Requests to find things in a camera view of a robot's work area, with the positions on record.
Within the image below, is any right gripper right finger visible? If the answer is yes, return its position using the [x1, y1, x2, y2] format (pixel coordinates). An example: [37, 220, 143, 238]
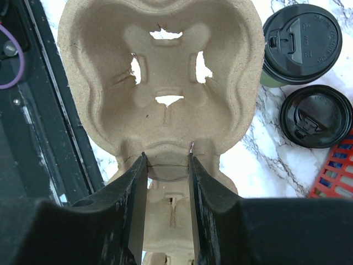
[189, 156, 352, 264]

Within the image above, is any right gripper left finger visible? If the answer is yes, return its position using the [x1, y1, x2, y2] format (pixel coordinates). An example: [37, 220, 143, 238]
[1, 155, 148, 264]

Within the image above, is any cardboard cup carrier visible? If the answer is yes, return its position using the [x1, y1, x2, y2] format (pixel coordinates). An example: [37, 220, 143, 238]
[57, 1, 264, 264]

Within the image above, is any black coffee lid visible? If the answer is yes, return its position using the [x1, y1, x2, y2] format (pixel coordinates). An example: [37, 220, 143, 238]
[263, 4, 343, 85]

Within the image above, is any red plastic basket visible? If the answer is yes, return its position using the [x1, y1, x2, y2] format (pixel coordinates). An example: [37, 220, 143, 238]
[308, 132, 352, 199]

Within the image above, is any stack of black lids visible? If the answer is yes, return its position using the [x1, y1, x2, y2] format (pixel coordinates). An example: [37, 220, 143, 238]
[279, 84, 352, 149]

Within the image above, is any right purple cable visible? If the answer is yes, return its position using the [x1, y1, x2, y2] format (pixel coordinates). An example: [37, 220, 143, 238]
[0, 23, 27, 89]

